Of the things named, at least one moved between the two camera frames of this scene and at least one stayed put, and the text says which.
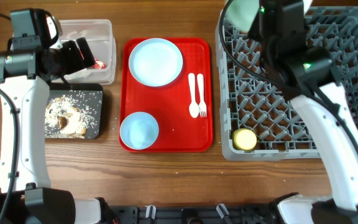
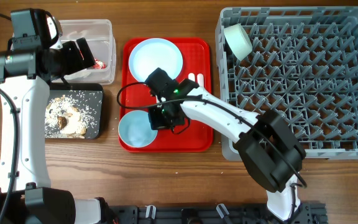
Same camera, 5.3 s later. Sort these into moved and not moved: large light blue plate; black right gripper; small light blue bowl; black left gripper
Moved: black right gripper
Not moved: large light blue plate; black left gripper; small light blue bowl
